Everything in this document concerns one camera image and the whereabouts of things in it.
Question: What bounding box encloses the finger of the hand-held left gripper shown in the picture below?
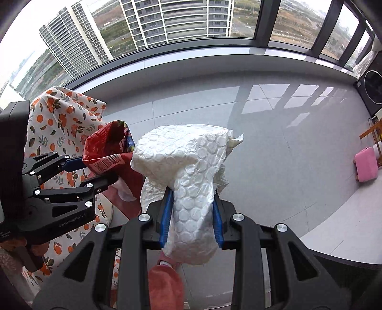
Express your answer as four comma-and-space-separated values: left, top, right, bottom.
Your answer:
22, 151, 91, 184
31, 172, 119, 207

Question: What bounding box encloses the orange fruit print tablecloth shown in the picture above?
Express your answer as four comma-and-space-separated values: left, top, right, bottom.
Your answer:
24, 86, 123, 307

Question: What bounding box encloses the slim grey apartment tower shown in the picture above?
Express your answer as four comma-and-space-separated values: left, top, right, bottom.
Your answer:
39, 0, 114, 79

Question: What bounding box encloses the red plush slipper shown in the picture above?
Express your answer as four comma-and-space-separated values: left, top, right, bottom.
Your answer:
148, 253, 186, 310

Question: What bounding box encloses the white cloth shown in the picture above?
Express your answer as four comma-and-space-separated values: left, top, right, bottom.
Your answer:
353, 51, 377, 78

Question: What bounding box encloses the person's left hand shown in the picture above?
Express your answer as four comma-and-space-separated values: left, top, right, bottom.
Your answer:
28, 241, 50, 257

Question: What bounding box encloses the red snack bag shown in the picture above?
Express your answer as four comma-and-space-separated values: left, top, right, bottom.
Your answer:
82, 120, 147, 222

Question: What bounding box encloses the black window frame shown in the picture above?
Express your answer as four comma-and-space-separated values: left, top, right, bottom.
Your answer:
0, 0, 377, 103

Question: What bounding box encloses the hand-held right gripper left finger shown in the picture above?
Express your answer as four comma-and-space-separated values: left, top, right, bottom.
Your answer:
33, 186, 174, 310

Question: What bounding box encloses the black washing machine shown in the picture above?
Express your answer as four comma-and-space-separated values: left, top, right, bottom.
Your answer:
355, 69, 382, 117

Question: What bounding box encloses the wooden stand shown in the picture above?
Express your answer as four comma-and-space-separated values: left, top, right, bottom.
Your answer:
360, 118, 382, 167

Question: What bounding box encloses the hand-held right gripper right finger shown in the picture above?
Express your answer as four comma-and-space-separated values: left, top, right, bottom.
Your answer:
212, 191, 355, 310

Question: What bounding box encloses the white bubble wrap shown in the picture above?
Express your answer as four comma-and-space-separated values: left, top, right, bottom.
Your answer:
130, 124, 244, 266

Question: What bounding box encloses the wide grey apartment tower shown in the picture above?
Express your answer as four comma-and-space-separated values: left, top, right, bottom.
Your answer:
119, 0, 235, 51

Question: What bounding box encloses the pink stool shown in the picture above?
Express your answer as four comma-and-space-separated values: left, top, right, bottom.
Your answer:
354, 147, 379, 183

